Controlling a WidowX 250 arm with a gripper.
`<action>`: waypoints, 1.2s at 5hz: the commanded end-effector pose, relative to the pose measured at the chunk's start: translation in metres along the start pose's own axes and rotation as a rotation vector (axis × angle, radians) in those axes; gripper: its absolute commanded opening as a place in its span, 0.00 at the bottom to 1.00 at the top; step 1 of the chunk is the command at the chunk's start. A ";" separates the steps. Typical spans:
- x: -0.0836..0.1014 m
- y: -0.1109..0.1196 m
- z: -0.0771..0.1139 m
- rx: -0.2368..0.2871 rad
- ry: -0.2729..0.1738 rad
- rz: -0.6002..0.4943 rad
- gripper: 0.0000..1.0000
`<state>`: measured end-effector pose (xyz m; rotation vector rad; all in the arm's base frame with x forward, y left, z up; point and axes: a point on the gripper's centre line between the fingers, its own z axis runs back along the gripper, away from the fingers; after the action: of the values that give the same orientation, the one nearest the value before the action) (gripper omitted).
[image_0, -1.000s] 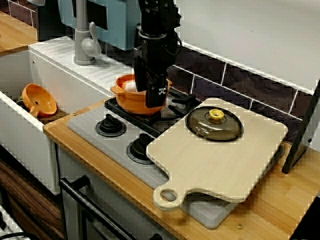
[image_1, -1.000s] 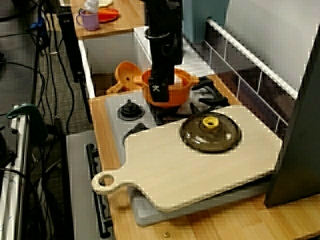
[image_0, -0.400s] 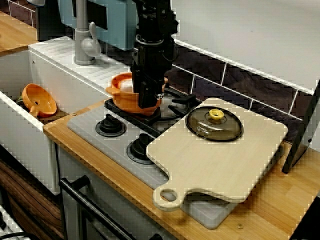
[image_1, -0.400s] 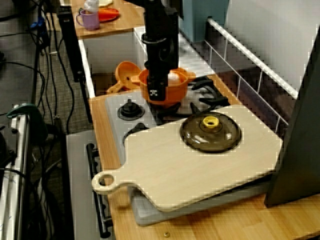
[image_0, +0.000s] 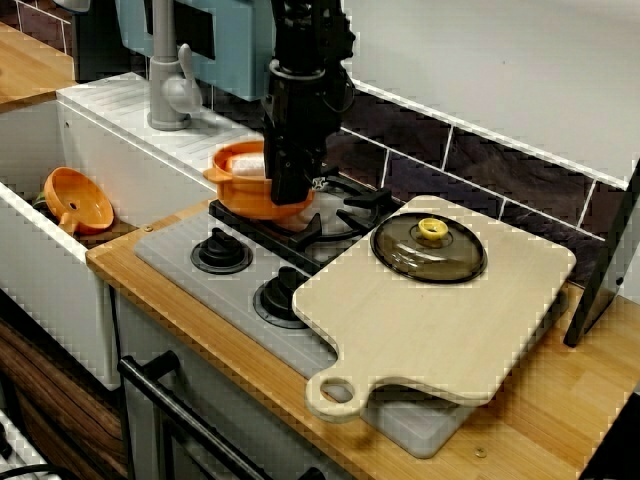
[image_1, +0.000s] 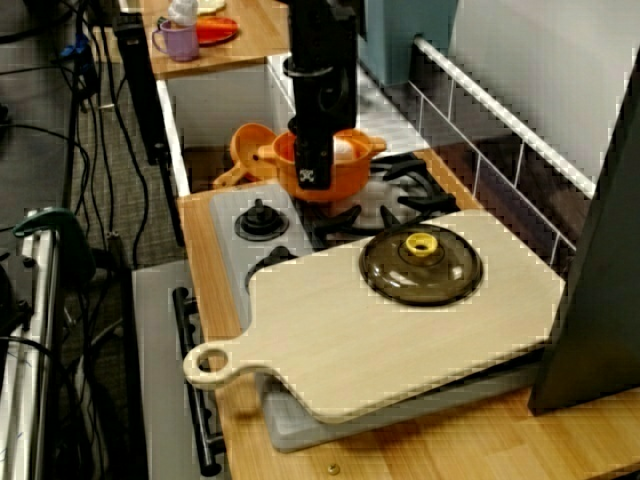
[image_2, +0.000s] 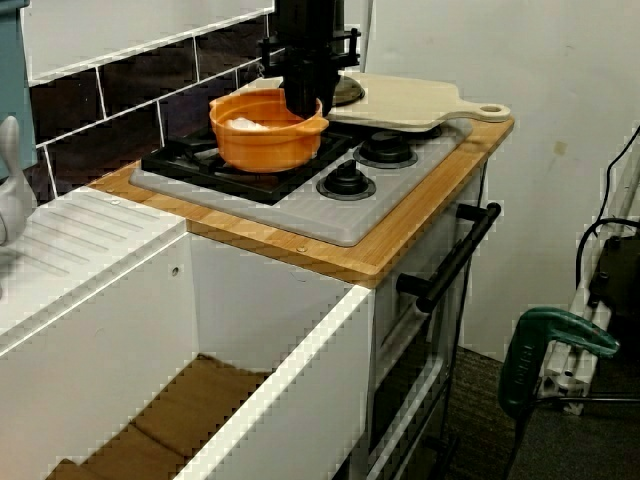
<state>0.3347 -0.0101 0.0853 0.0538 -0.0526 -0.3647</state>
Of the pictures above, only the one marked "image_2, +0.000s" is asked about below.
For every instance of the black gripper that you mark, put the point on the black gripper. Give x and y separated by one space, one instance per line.
307 35

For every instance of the brown glass lid yellow knob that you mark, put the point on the brown glass lid yellow knob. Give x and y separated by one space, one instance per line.
350 92

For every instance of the salmon nigiri sushi toy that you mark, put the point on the salmon nigiri sushi toy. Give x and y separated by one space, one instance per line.
245 124

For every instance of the orange toy cooking pot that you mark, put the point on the orange toy cooking pot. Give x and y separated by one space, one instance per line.
265 155

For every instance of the black stove knob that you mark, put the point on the black stove knob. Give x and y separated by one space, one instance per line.
346 182
385 147

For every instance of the pale wooden cutting board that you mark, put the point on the pale wooden cutting board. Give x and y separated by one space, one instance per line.
410 100

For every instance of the grey toy stove top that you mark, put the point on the grey toy stove top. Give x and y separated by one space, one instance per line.
320 220

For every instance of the black burner grate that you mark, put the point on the black burner grate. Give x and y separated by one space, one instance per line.
165 162

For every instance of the white toy oven front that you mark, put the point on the white toy oven front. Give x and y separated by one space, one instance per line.
392 310

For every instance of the teal box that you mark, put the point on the teal box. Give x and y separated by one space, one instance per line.
11 75

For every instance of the grey toy faucet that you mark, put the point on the grey toy faucet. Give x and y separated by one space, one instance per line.
14 200

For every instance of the brown folded cloth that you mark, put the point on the brown folded cloth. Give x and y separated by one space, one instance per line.
190 410

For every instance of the green clamp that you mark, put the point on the green clamp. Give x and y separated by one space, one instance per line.
520 370

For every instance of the dark boxy device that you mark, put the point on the dark boxy device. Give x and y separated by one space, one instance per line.
617 270

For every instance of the aluminium frame rail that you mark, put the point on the aluminium frame rail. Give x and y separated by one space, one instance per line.
580 350

